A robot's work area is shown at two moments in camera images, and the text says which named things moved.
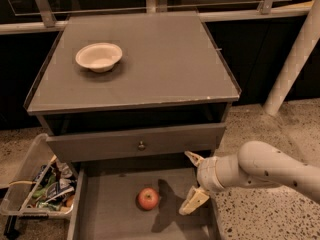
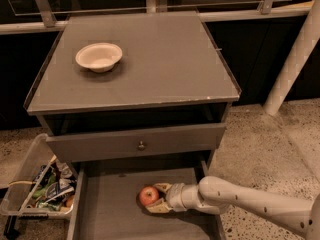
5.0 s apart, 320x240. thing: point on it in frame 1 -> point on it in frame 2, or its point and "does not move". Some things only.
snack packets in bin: (53, 186) does not move
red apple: (148, 199) does not move
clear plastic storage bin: (42, 187) does not move
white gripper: (207, 173) -> (174, 196)
